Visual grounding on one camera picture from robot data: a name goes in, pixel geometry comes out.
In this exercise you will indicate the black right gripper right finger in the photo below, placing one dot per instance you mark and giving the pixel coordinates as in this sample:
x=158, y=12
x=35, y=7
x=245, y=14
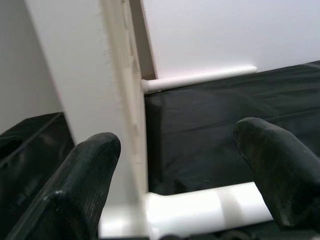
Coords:
x=282, y=175

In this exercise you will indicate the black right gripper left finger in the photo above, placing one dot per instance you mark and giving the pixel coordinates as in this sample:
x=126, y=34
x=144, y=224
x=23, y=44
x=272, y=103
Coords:
x=72, y=190

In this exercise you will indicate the white plastic table leg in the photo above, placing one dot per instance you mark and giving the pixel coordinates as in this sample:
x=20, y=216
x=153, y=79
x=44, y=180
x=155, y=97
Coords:
x=187, y=210
x=200, y=77

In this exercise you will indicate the white plastic table top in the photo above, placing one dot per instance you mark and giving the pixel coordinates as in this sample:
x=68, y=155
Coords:
x=82, y=62

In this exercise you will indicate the black table cloth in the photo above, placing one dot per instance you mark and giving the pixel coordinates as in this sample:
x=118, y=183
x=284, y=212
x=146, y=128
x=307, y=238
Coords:
x=212, y=137

